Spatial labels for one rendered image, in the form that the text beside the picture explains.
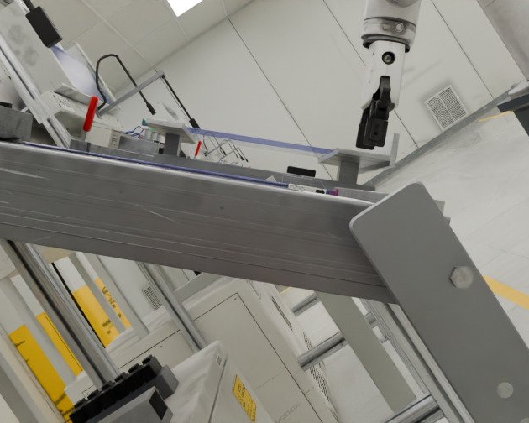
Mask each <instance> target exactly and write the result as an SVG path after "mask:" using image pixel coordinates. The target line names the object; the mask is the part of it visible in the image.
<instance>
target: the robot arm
mask: <svg viewBox="0 0 529 423"><path fill-rule="evenodd" d="M476 1H477V3H478V4H479V5H480V7H481V8H482V10H483V11H484V14H485V15H486V17H487V18H488V20H489V21H490V23H491V24H492V26H493V28H494V29H495V31H496V33H497V34H498V35H499V37H500V39H501V40H502V42H503V44H504V45H505V47H506V48H507V49H508V51H509V53H510V54H511V56H512V58H513V60H514V61H515V62H516V64H517V65H518V67H519V69H520V70H521V72H522V74H523V75H524V76H525V78H526V79H525V80H524V81H522V82H521V83H520V84H517V83H515V84H513V85H512V86H511V88H512V89H511V90H510V91H509V93H508V94H509V96H510V98H511V99H515V98H518V97H521V96H523V95H525V94H527V93H529V0H476ZM421 2H422V0H367V3H366V8H365V12H364V22H363V27H362V32H361V39H362V40H363V44H362V45H363V47H365V48H366V49H368V50H369V53H368V57H367V62H366V66H365V72H364V82H363V87H362V93H361V100H360V107H361V109H362V110H363V112H362V116H361V119H360V124H359V129H358V134H357V139H356V144H355V147H356V148H360V149H369V150H374V147H375V146H376V147H381V148H382V147H384V146H385V138H386V133H387V128H388V119H389V112H391V111H393V110H395V109H396V108H397V107H398V104H399V99H400V92H401V80H402V74H403V67H404V59H405V53H408V52H409V51H410V48H411V47H410V46H413V45H414V41H415V36H416V27H417V22H418V17H419V12H420V7H421Z"/></svg>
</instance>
